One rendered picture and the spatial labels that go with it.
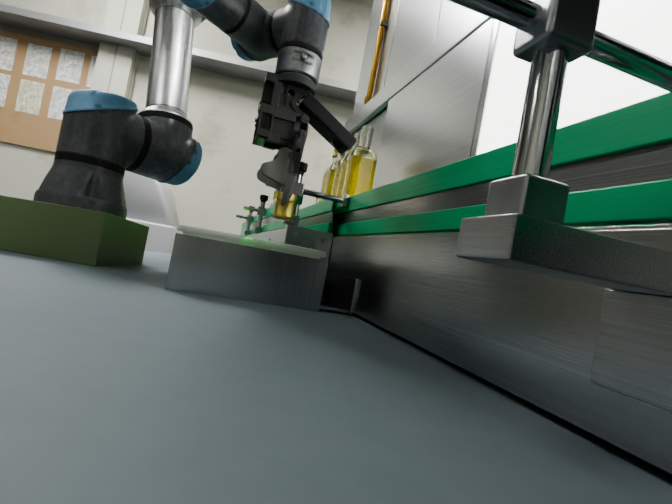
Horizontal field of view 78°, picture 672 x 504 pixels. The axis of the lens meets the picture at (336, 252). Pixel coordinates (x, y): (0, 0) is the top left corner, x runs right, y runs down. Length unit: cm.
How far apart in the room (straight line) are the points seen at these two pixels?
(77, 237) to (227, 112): 363
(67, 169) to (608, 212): 80
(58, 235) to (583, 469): 75
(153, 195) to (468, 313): 332
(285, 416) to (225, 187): 399
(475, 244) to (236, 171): 402
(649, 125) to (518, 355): 17
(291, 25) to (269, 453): 69
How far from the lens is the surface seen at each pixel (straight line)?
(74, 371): 25
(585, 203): 34
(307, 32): 76
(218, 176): 420
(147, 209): 358
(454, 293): 41
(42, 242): 82
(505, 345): 35
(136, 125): 92
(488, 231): 20
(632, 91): 59
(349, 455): 19
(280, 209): 70
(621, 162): 34
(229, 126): 430
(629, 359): 28
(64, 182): 86
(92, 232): 79
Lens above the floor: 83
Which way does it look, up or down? 2 degrees up
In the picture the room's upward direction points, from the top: 10 degrees clockwise
